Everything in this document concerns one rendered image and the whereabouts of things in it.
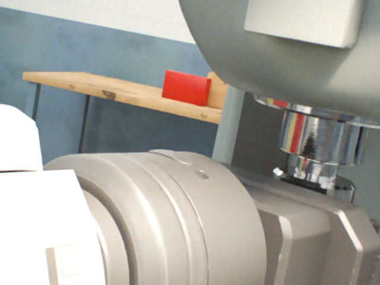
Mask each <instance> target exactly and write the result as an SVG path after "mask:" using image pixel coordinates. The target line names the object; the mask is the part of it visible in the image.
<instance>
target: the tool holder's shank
mask: <svg viewBox="0 0 380 285"><path fill-rule="evenodd" d="M295 156H296V155H295ZM339 165H342V164H333V163H326V162H323V161H317V160H312V159H307V158H304V157H301V156H298V160H297V165H296V171H297V172H298V173H299V174H300V175H303V176H307V177H309V178H314V179H319V180H324V181H333V180H334V179H336V176H337V172H338V167H339Z"/></svg>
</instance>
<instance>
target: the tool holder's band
mask: <svg viewBox="0 0 380 285"><path fill-rule="evenodd" d="M272 178H273V179H277V180H279V181H282V182H285V183H290V184H292V185H296V186H299V187H302V188H305V189H308V190H311V191H315V192H318V193H320V194H324V195H327V196H330V197H333V198H336V199H340V200H343V201H347V202H350V203H353V201H354V196H355V193H356V186H355V184H354V183H353V182H352V181H350V180H348V179H346V178H344V177H341V176H339V175H337V176H336V179H334V180H319V179H314V178H309V177H307V176H303V175H300V174H299V173H298V172H297V171H296V166H288V165H284V166H278V167H276V168H275V169H274V170H273V176H272Z"/></svg>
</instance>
